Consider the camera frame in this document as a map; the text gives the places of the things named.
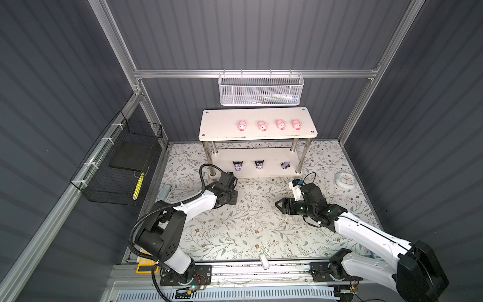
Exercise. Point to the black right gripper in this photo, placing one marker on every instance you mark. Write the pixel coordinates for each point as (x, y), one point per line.
(286, 201)

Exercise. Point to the pink pig toy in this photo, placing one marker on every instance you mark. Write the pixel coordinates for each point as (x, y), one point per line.
(242, 126)
(281, 124)
(262, 126)
(296, 124)

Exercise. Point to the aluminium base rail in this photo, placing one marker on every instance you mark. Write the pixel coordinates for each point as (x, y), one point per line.
(232, 280)

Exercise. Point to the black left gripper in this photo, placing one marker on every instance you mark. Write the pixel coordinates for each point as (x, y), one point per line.
(233, 200)

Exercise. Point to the white wire basket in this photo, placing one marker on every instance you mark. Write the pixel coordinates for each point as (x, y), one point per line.
(260, 89)

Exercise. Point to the black wire basket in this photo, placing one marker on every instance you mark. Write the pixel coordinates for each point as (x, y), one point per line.
(123, 164)

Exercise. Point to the purple black-bow figure toy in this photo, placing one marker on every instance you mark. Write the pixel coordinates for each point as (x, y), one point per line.
(285, 165)

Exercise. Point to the white two-tier shelf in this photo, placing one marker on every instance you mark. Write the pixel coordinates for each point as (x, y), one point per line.
(221, 126)

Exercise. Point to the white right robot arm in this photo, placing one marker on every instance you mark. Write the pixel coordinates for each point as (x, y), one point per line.
(410, 269)

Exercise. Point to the light blue eraser block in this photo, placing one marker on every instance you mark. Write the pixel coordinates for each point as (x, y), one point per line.
(164, 193)

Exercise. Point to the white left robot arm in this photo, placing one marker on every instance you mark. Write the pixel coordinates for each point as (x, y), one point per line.
(156, 235)

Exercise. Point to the yellow perforated board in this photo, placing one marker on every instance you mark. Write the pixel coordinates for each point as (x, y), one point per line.
(145, 266)

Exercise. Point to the white and blue clock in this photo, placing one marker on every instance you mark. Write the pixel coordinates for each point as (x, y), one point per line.
(345, 180)

